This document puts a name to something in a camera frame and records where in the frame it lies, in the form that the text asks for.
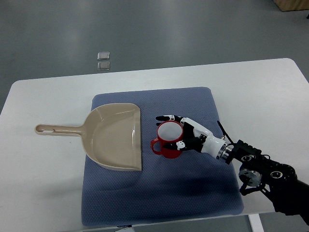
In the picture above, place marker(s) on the upper metal floor plate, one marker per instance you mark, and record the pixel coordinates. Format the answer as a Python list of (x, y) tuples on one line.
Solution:
[(103, 55)]

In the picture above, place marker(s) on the white table leg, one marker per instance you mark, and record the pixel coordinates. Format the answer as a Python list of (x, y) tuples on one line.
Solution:
[(255, 223)]

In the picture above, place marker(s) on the beige plastic dustpan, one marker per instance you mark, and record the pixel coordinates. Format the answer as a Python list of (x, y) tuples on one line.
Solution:
[(111, 136)]

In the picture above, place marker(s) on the lower metal floor plate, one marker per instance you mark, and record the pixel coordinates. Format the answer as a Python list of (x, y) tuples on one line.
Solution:
[(103, 65)]

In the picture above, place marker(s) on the blue-grey table mat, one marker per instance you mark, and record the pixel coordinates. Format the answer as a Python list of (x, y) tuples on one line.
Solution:
[(194, 185)]

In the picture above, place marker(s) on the wooden box corner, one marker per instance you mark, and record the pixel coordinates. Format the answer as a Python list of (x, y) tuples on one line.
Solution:
[(292, 5)]

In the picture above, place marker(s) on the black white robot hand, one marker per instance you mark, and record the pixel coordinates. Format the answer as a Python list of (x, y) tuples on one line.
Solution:
[(195, 137)]

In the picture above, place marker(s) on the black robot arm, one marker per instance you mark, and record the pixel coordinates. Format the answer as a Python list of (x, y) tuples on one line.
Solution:
[(277, 181)]

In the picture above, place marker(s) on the red cup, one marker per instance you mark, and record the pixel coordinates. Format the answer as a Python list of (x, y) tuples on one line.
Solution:
[(167, 132)]

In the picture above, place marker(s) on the metal floor plate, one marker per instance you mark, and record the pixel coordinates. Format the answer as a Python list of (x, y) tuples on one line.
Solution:
[(103, 65), (103, 55)]

